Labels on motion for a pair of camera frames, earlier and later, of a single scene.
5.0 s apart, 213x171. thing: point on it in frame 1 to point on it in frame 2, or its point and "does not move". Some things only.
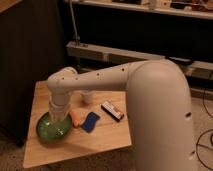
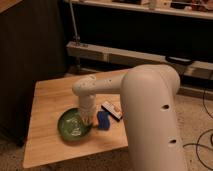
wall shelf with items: [190, 8] does not move
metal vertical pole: [77, 38] does not move
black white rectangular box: [112, 111] does not move
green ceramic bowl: [53, 132] to [71, 127]
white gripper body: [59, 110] to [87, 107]
